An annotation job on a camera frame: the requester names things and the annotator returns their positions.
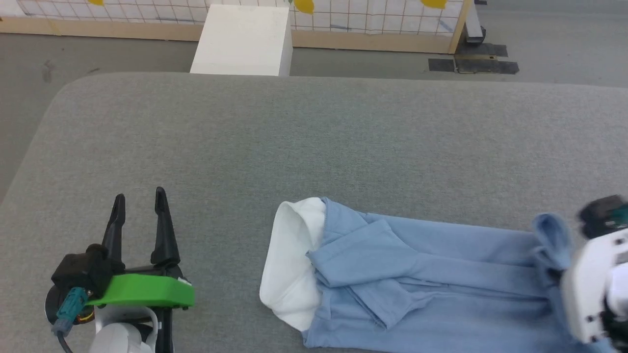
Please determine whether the black cable with teal connector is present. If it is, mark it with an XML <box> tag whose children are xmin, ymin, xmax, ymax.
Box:
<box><xmin>52</xmin><ymin>287</ymin><xmax>90</xmax><ymax>353</ymax></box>

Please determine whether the white rectangular pillar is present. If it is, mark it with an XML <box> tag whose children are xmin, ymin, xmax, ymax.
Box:
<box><xmin>190</xmin><ymin>4</ymin><xmax>293</xmax><ymax>77</ymax></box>

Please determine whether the black grey caster foot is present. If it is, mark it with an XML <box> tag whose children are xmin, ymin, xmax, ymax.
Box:
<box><xmin>465</xmin><ymin>0</ymin><xmax>488</xmax><ymax>46</ymax></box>

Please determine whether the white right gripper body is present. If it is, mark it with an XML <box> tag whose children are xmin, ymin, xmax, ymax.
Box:
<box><xmin>561</xmin><ymin>227</ymin><xmax>628</xmax><ymax>344</ymax></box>

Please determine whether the blue and white garment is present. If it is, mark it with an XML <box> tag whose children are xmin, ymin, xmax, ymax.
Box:
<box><xmin>259</xmin><ymin>197</ymin><xmax>615</xmax><ymax>353</ymax></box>

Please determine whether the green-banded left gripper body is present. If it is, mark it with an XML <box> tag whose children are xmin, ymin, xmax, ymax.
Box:
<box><xmin>85</xmin><ymin>264</ymin><xmax>196</xmax><ymax>353</ymax></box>

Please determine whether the grey fabric padded surface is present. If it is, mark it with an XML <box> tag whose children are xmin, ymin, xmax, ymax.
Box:
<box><xmin>0</xmin><ymin>72</ymin><xmax>628</xmax><ymax>353</ymax></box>

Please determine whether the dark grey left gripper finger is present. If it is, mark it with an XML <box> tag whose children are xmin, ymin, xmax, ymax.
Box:
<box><xmin>101</xmin><ymin>193</ymin><xmax>126</xmax><ymax>263</ymax></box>
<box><xmin>150</xmin><ymin>186</ymin><xmax>182</xmax><ymax>268</ymax></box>

